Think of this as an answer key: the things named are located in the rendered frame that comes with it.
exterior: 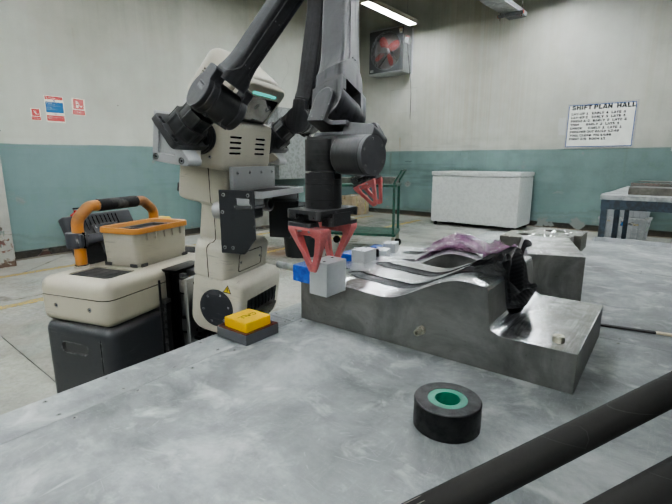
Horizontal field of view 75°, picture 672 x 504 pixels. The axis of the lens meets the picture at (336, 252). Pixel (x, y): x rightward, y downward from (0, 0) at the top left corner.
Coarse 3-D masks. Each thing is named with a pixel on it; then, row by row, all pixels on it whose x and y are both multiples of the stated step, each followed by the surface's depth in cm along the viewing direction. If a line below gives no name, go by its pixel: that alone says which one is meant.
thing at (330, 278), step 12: (276, 264) 77; (288, 264) 75; (300, 264) 72; (324, 264) 67; (336, 264) 69; (300, 276) 71; (312, 276) 69; (324, 276) 68; (336, 276) 69; (312, 288) 70; (324, 288) 68; (336, 288) 70
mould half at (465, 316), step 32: (384, 256) 105; (352, 288) 81; (384, 288) 81; (416, 288) 77; (448, 288) 69; (480, 288) 66; (320, 320) 87; (352, 320) 82; (384, 320) 77; (416, 320) 73; (448, 320) 70; (480, 320) 67; (512, 320) 71; (544, 320) 72; (576, 320) 72; (448, 352) 71; (480, 352) 67; (512, 352) 64; (544, 352) 62; (576, 352) 60; (544, 384) 62; (576, 384) 62
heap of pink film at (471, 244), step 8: (456, 232) 122; (440, 240) 121; (448, 240) 112; (456, 240) 108; (464, 240) 109; (472, 240) 117; (480, 240) 120; (496, 240) 116; (432, 248) 112; (440, 248) 110; (448, 248) 110; (456, 248) 109; (464, 248) 108; (472, 248) 108; (480, 248) 110; (488, 248) 108; (496, 248) 113; (504, 248) 110; (424, 256) 113
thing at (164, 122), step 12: (180, 108) 95; (192, 108) 94; (156, 120) 94; (168, 120) 96; (180, 120) 94; (192, 120) 94; (204, 120) 95; (168, 132) 94; (180, 132) 95; (192, 132) 96; (204, 132) 99; (168, 144) 94; (180, 144) 95; (192, 144) 99; (204, 144) 103
